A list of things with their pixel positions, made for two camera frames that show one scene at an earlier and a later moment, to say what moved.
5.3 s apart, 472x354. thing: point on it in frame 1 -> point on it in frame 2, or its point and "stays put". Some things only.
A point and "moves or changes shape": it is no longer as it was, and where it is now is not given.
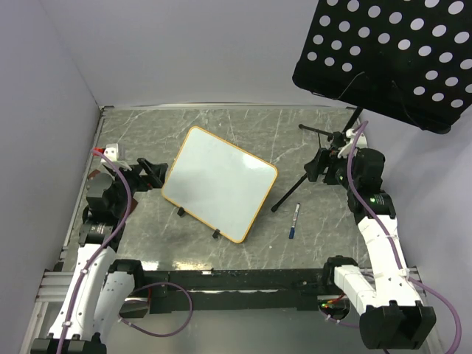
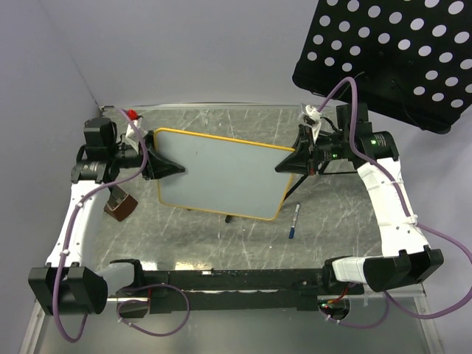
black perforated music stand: (408, 60) stays put
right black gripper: (324, 158) -> (298, 161)
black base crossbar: (238, 290) stays put
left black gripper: (147, 181) -> (158, 167)
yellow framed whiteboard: (218, 184) moves or changes shape
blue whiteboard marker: (292, 229) stays put
